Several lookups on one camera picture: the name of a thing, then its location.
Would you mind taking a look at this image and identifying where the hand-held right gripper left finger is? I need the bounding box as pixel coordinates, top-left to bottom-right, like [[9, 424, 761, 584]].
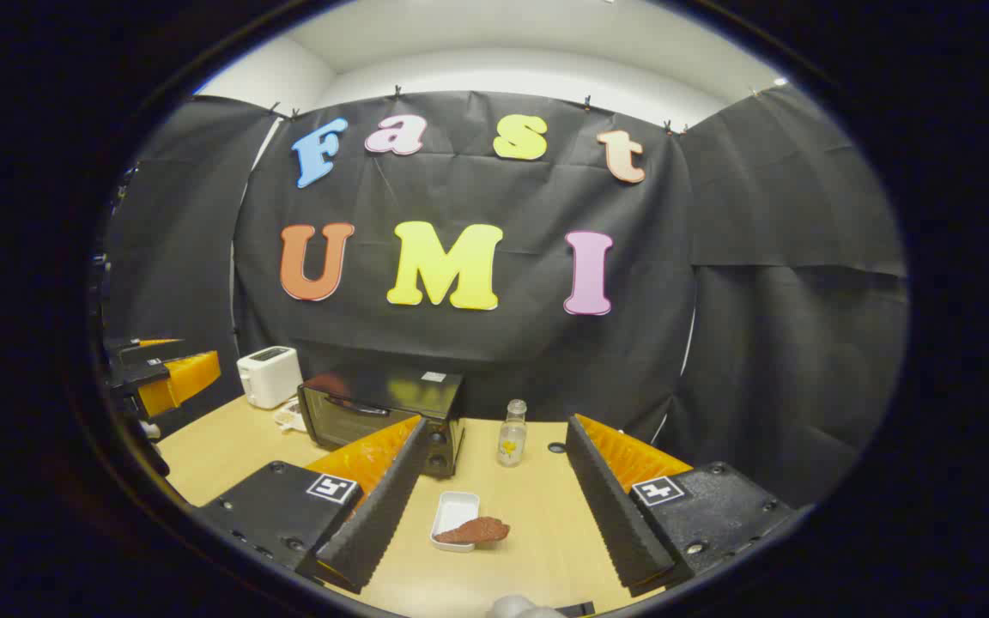
[[194, 415, 431, 595]]

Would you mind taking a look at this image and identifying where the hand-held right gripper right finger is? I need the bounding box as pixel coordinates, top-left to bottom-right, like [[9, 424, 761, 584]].
[[565, 414, 796, 599]]

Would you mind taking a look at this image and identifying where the brown meat slice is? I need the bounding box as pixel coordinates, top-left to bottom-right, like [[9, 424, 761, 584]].
[[434, 517, 511, 545]]

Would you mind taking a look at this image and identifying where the black electric oven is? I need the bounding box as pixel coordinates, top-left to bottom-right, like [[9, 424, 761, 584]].
[[298, 369, 466, 478]]

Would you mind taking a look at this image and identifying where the white rectangular dish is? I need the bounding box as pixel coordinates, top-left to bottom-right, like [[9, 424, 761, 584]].
[[430, 491, 481, 553]]

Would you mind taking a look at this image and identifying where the clear glass bottle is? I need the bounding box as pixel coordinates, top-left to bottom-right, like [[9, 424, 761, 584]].
[[497, 399, 528, 468]]

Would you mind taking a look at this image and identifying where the white toaster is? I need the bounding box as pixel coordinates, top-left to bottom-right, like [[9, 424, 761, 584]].
[[237, 346, 304, 409]]

